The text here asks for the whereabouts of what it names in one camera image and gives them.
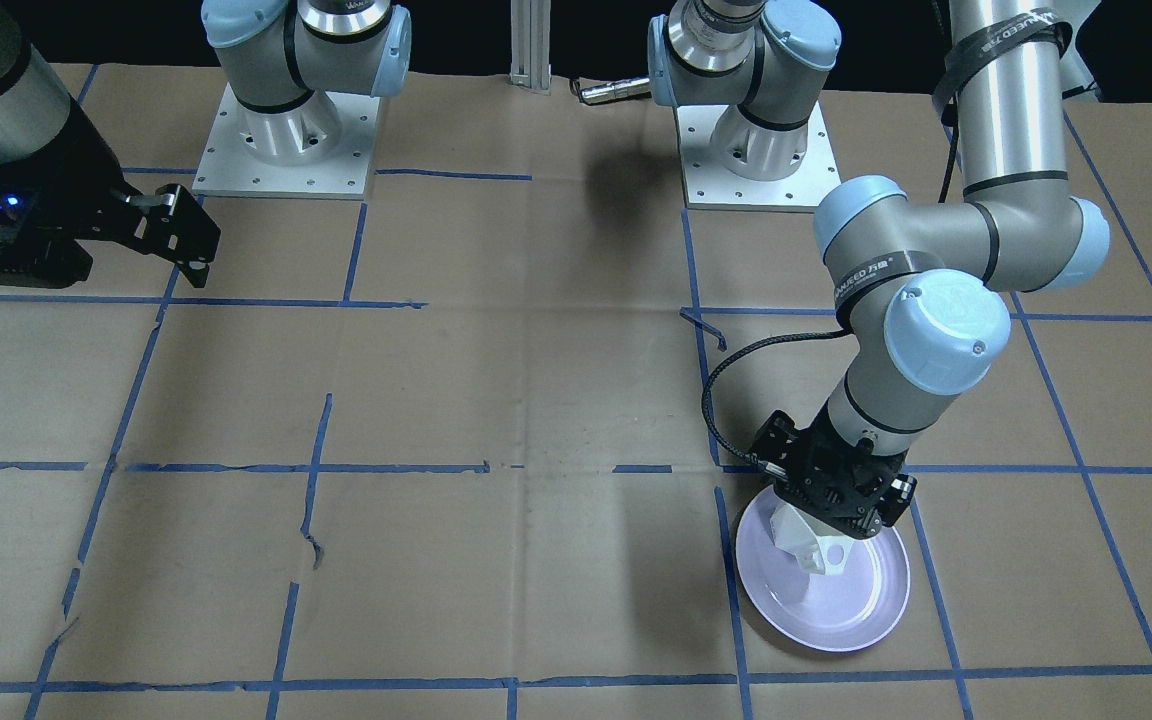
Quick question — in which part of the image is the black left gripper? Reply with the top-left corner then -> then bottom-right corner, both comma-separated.
750,410 -> 916,541

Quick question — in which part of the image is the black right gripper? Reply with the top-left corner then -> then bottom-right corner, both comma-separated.
0,103 -> 221,290

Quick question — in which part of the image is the white faceted cup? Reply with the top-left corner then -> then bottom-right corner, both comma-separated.
771,503 -> 856,577

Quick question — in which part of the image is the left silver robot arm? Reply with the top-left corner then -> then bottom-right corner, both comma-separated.
647,1 -> 1111,541

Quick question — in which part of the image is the lilac round plate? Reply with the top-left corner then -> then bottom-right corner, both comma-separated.
736,487 -> 911,652

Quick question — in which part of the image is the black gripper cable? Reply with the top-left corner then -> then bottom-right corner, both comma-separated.
702,329 -> 855,471

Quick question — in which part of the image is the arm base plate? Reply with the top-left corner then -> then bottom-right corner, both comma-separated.
192,88 -> 384,200
675,104 -> 840,213

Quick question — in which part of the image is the aluminium frame post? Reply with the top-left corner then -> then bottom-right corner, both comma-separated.
508,0 -> 552,94

